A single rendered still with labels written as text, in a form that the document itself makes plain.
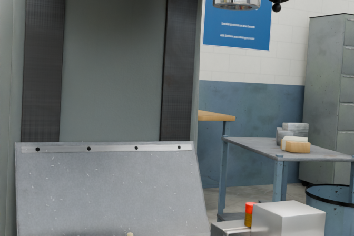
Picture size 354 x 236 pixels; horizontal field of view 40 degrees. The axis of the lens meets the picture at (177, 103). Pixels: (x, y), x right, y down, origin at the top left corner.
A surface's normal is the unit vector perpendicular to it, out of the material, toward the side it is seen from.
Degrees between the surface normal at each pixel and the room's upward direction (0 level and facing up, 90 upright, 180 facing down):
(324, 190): 86
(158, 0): 90
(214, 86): 90
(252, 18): 90
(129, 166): 63
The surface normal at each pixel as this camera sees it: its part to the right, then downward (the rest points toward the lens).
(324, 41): -0.90, -0.03
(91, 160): 0.41, -0.39
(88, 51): 0.43, 0.07
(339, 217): -0.53, 0.07
